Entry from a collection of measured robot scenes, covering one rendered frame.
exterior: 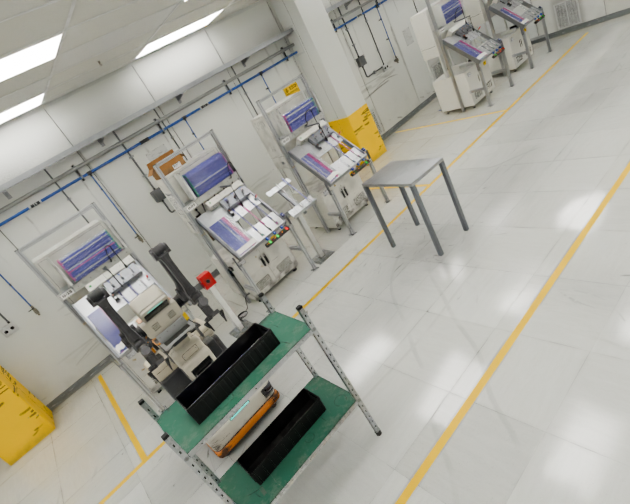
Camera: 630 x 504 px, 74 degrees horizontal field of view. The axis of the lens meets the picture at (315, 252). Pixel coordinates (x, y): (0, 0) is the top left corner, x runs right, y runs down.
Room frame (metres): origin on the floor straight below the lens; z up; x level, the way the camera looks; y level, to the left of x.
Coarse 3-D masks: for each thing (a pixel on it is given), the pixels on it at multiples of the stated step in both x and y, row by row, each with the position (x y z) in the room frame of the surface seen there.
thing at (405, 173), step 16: (400, 160) 4.07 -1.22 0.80; (416, 160) 3.83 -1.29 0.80; (432, 160) 3.62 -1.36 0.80; (384, 176) 3.89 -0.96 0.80; (400, 176) 3.67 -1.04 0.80; (416, 176) 3.47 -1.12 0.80; (448, 176) 3.56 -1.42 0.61; (368, 192) 4.00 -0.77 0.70; (416, 192) 3.39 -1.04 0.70; (384, 224) 4.00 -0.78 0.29; (416, 224) 4.16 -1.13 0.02; (464, 224) 3.55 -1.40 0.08; (432, 240) 3.42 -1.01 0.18
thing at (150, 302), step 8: (152, 288) 2.65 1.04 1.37; (144, 296) 2.61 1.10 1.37; (152, 296) 2.60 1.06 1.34; (160, 296) 2.61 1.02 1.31; (136, 304) 2.57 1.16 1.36; (144, 304) 2.56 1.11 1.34; (152, 304) 2.56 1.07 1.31; (160, 304) 2.60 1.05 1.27; (168, 304) 2.66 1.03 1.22; (136, 312) 2.54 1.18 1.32; (144, 312) 2.52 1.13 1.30; (152, 312) 2.57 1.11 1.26; (144, 320) 2.55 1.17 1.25
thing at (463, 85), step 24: (456, 0) 7.16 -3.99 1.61; (432, 24) 7.09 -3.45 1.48; (456, 24) 7.12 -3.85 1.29; (432, 48) 7.14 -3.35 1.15; (456, 48) 6.77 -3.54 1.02; (480, 48) 6.75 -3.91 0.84; (504, 48) 6.75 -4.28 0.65; (456, 72) 7.08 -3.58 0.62; (480, 72) 6.49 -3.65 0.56; (456, 96) 7.01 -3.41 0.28; (480, 96) 6.87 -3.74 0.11
